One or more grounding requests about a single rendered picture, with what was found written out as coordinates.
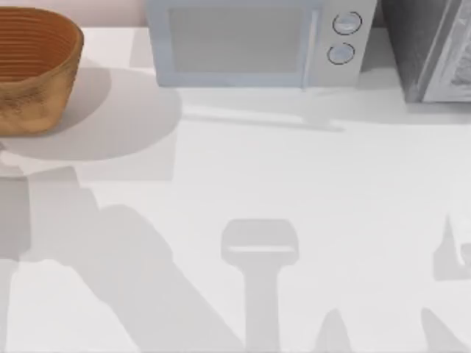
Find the pale blue microwave door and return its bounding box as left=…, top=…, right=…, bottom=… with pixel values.
left=144, top=0, right=320, bottom=90

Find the microwave knob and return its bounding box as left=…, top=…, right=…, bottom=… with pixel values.
left=331, top=10, right=364, bottom=36
left=326, top=42, right=356, bottom=66

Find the pale microwave oven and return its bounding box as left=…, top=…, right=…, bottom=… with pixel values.
left=144, top=0, right=379, bottom=90

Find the brown woven basket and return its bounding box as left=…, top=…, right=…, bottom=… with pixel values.
left=0, top=6, right=85, bottom=138

